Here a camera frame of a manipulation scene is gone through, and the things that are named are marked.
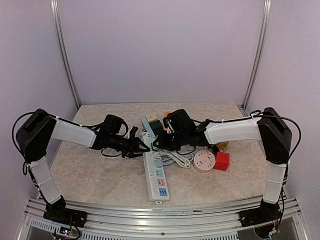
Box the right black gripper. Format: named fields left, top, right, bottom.
left=152, top=129, right=188, bottom=152

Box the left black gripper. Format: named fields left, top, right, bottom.
left=109, top=133, right=150, bottom=159

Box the light green cube socket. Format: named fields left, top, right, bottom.
left=150, top=142, right=160, bottom=152

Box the white cable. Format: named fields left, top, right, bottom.
left=152, top=149, right=195, bottom=170

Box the white round socket base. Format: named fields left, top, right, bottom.
left=193, top=150, right=216, bottom=173

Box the white power strip blue USB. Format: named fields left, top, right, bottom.
left=142, top=133, right=170, bottom=205

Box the yellow cube socket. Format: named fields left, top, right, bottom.
left=215, top=141, right=229, bottom=151

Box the red cube socket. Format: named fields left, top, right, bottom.
left=214, top=151, right=230, bottom=171

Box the beige cube socket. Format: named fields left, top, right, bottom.
left=145, top=113, right=158, bottom=123

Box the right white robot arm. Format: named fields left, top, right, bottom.
left=153, top=107, right=297, bottom=222

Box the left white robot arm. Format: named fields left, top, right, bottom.
left=11, top=108, right=150, bottom=223

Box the dark green cube socket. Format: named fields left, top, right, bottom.
left=149, top=120, right=163, bottom=136

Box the orange power strip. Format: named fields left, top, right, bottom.
left=162, top=111, right=172, bottom=131

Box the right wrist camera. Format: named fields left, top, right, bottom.
left=166, top=119, right=175, bottom=134

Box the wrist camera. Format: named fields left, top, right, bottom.
left=166, top=119, right=175, bottom=134
left=124, top=126, right=138, bottom=139

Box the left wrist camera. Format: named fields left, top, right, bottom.
left=124, top=126, right=138, bottom=139

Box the front aluminium rail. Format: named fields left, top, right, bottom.
left=16, top=197, right=311, bottom=240

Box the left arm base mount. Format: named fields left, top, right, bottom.
left=43, top=208, right=88, bottom=228

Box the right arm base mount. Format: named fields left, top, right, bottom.
left=238, top=207, right=282, bottom=227

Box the right aluminium frame post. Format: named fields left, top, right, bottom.
left=241, top=0, right=272, bottom=111

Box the aluminium frame post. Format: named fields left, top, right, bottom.
left=241, top=0, right=272, bottom=111
left=49, top=0, right=82, bottom=110

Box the left aluminium frame post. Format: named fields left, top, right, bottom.
left=49, top=0, right=82, bottom=110

